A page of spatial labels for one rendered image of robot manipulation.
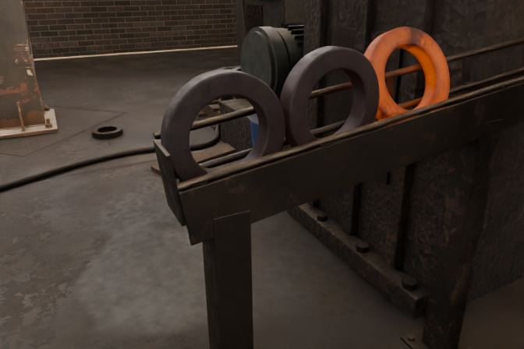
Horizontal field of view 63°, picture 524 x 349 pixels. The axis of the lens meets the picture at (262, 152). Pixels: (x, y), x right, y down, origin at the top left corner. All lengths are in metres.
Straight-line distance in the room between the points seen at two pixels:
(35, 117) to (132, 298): 1.99
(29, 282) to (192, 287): 0.51
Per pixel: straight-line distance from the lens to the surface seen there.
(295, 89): 0.63
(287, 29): 2.10
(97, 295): 1.40
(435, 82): 0.86
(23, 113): 3.13
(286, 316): 1.25
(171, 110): 0.58
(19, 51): 3.06
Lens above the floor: 0.83
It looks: 21 degrees down
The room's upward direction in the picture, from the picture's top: 1 degrees counter-clockwise
